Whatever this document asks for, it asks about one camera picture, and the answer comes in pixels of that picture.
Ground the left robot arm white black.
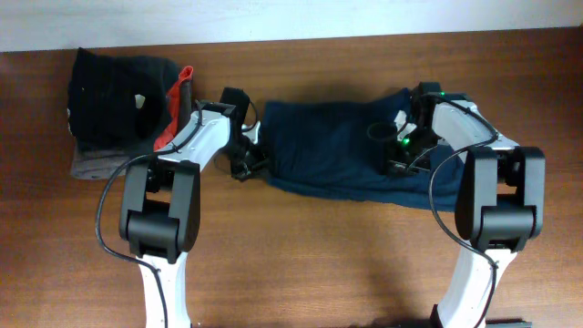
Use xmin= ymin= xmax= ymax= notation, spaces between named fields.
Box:
xmin=119 ymin=102 xmax=259 ymax=328

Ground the navy blue garment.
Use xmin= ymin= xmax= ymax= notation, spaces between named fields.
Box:
xmin=260 ymin=88 xmax=464 ymax=211

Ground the grey folded garment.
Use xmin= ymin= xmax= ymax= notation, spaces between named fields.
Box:
xmin=69 ymin=146 xmax=129 ymax=179

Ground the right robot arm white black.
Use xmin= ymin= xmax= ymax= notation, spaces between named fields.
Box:
xmin=384 ymin=82 xmax=546 ymax=327

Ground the black base bracket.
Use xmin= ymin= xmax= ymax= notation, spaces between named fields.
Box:
xmin=486 ymin=320 xmax=533 ymax=328

